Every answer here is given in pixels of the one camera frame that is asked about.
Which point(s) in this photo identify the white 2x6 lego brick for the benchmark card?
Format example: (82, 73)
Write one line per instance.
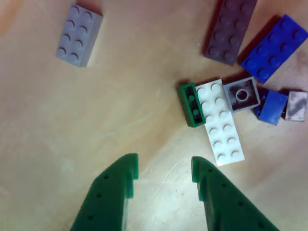
(221, 125)

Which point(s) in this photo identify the blue 2x4 lego brick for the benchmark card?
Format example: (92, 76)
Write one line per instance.
(274, 50)

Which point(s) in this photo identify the green 1x3 lego brick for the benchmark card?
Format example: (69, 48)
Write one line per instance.
(184, 103)

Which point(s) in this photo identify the small black lego brick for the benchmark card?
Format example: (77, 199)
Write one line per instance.
(297, 106)

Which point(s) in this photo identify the dark grey 2x4 lego brick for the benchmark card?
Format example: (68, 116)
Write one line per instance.
(228, 31)

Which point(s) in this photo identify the light grey 2x4 lego brick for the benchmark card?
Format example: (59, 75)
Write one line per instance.
(77, 33)

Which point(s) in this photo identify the blue 2x2 lego brick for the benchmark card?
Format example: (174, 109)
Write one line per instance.
(273, 108)

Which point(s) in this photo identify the grey 2x2 lego brick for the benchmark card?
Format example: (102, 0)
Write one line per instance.
(251, 101)

